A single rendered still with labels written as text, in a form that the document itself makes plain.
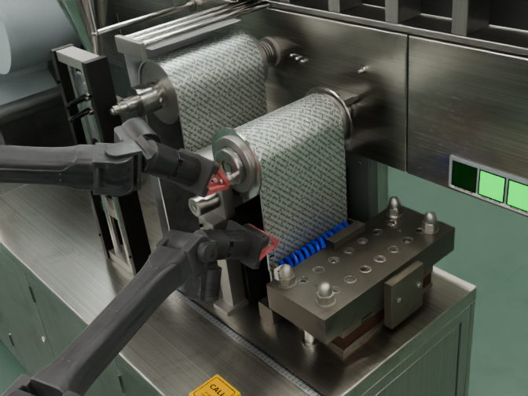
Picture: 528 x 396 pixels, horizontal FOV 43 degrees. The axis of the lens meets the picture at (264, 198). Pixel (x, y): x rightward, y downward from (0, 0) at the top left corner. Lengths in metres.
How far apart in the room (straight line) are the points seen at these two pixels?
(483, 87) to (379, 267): 0.40
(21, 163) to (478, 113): 0.80
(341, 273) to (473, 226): 2.08
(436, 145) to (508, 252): 1.89
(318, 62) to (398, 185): 2.24
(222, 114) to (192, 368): 0.54
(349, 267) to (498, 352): 1.43
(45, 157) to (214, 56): 0.49
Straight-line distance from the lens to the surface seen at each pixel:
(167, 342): 1.44
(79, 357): 1.00
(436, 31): 1.29
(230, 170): 1.28
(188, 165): 1.18
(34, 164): 1.12
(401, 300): 1.37
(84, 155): 1.11
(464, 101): 1.29
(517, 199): 1.30
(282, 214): 1.34
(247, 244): 1.26
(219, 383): 1.29
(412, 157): 1.42
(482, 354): 2.68
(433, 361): 1.52
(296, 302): 1.27
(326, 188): 1.41
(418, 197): 3.58
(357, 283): 1.31
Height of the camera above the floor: 1.84
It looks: 30 degrees down
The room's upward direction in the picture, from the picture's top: 7 degrees counter-clockwise
